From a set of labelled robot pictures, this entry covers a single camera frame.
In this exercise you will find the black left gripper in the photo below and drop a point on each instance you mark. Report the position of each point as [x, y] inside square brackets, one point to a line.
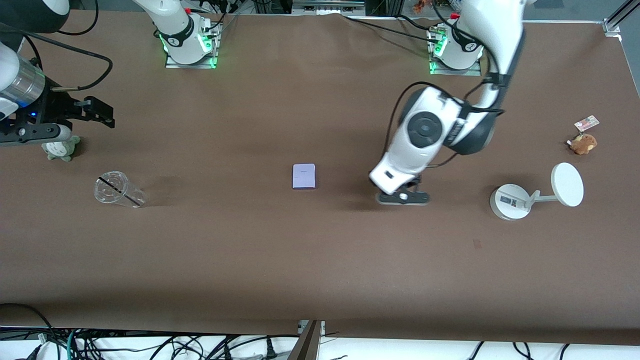
[416, 181]

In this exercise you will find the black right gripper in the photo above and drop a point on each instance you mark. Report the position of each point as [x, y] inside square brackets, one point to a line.
[54, 106]

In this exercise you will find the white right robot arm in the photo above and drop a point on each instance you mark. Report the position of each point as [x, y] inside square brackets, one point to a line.
[175, 30]

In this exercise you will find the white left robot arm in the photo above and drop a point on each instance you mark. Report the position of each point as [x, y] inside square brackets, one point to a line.
[425, 130]

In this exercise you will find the grey green plush toy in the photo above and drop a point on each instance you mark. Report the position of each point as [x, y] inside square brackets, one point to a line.
[62, 150]

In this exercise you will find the clear plastic cup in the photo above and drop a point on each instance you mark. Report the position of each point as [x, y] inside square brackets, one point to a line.
[112, 189]

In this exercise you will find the black drinking straw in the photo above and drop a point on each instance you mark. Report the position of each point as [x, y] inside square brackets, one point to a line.
[120, 191]

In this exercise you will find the white round desk stand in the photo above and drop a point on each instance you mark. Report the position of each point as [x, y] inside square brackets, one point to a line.
[510, 201]

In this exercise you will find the brown table cover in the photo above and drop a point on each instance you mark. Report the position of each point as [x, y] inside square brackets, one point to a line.
[320, 250]

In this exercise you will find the brown hamster plush toy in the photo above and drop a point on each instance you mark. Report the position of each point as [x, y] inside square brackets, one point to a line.
[584, 144]

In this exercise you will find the orange toy figure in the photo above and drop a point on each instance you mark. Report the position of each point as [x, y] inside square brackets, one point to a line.
[419, 6]

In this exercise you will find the pink plush hang tag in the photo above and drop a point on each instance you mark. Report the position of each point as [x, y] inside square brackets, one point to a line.
[586, 122]

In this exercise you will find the black power plug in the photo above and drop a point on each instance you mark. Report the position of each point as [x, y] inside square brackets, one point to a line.
[270, 350]

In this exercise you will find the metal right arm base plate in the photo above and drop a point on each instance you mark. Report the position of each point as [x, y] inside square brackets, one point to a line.
[192, 64]

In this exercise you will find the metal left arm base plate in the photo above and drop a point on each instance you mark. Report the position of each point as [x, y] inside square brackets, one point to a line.
[455, 71]

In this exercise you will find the aluminium frame post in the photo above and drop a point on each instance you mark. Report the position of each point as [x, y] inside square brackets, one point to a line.
[306, 345]

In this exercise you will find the aluminium rail with sockets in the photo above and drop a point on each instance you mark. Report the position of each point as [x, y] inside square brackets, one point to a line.
[327, 6]

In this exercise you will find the aluminium frame corner bracket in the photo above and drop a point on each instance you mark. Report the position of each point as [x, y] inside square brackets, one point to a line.
[612, 27]

